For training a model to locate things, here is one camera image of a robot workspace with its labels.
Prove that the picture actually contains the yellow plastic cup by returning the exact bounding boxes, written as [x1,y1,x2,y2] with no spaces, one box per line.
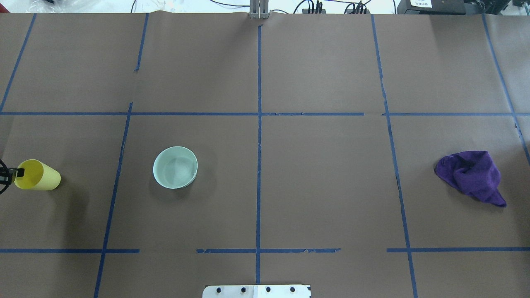
[14,160,61,191]

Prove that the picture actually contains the mint green bowl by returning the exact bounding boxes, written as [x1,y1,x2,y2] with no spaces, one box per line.
[152,147,198,189]

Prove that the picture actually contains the purple cloth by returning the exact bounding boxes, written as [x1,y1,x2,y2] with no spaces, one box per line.
[434,150,507,208]

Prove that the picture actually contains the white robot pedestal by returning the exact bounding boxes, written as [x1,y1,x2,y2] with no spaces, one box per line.
[202,284,312,298]

